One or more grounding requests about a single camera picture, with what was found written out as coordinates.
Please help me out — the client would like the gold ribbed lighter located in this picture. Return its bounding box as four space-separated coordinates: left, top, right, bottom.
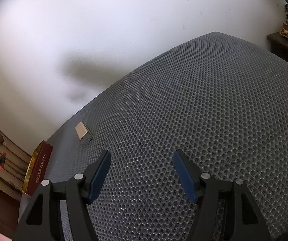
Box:
75 122 93 145

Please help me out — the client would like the beige curtain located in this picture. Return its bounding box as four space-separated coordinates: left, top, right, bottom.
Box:
0 130 31 201

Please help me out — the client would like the red gold tin box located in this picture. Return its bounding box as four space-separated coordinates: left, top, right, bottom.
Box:
22 141 53 196

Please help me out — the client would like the grey honeycomb table mat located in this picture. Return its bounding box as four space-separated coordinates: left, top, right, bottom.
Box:
44 32 288 240

